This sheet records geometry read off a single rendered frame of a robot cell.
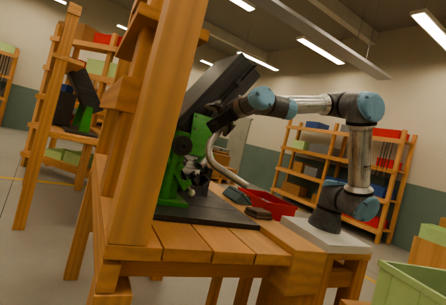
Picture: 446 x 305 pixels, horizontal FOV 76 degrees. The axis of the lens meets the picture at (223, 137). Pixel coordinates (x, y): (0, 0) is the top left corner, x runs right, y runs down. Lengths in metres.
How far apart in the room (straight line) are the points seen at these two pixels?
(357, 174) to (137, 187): 0.90
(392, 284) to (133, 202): 0.70
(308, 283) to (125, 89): 0.82
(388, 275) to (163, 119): 0.72
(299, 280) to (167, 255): 0.46
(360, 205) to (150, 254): 0.86
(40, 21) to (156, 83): 9.72
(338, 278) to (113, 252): 1.00
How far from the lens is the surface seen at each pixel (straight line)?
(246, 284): 1.64
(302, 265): 1.02
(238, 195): 1.39
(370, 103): 1.21
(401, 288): 0.93
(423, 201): 6.63
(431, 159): 6.68
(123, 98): 0.77
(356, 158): 1.27
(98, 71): 4.70
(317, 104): 1.24
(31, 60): 10.19
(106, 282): 0.79
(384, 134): 6.46
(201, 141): 1.39
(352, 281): 1.53
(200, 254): 0.81
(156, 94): 0.68
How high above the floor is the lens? 1.18
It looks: level
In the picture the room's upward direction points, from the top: 14 degrees clockwise
